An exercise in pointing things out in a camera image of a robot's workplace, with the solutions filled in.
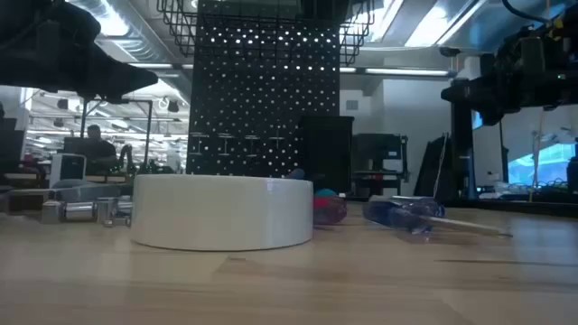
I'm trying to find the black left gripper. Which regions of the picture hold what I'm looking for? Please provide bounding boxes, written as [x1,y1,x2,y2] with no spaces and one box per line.
[0,0,159,104]

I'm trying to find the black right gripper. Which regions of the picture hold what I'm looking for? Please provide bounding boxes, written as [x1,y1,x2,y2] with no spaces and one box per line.
[441,17,578,126]

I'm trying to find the white tape roll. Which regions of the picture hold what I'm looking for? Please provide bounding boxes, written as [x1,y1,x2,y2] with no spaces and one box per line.
[130,173,315,252]

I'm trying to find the red handled screwdriver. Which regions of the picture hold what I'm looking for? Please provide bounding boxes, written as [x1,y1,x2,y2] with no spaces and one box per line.
[312,196,349,226]

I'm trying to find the metal peg hook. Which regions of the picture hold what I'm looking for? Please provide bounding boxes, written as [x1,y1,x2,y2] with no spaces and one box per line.
[216,133,236,158]
[268,127,286,153]
[243,134,262,158]
[189,131,210,157]

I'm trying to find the black pillar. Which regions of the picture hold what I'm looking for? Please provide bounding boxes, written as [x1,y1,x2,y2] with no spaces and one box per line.
[450,77,476,200]

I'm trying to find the person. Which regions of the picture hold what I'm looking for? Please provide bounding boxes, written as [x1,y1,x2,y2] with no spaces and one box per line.
[83,124,119,176]

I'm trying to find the black background monitor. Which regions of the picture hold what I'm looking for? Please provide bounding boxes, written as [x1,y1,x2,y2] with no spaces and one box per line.
[62,136,91,157]

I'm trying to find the fluorescent ceiling light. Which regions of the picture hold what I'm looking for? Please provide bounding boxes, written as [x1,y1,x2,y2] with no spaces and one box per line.
[363,67,452,77]

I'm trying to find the black leaning panels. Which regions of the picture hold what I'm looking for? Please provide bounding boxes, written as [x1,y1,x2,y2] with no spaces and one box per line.
[413,133,452,200]

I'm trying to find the blue lit screen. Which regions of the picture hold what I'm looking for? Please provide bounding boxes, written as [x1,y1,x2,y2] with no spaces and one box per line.
[508,143,577,186]

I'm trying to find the white box appliance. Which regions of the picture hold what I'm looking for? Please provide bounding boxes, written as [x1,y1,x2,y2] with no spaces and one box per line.
[49,153,88,187]

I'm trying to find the black workstation with monitor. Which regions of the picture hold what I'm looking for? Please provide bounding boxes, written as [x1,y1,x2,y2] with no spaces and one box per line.
[350,133,411,198]

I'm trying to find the black metal pegboard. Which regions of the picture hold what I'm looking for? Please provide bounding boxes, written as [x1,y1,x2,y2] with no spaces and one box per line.
[185,0,340,177]

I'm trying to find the silver ventilation duct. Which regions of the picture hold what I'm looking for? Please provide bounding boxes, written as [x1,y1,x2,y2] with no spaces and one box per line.
[97,0,191,64]

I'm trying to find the black metal stand frame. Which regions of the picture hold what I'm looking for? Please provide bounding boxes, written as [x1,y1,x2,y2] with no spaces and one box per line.
[79,97,154,175]

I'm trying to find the yellow cable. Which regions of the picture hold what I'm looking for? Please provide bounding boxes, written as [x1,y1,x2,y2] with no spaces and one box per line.
[528,107,550,203]

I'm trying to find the black aluminium table frame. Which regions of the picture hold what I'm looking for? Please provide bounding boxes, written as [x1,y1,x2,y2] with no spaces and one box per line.
[347,194,578,218]

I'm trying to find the black wire basket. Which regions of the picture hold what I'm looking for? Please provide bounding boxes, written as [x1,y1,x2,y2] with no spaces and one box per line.
[156,0,375,67]

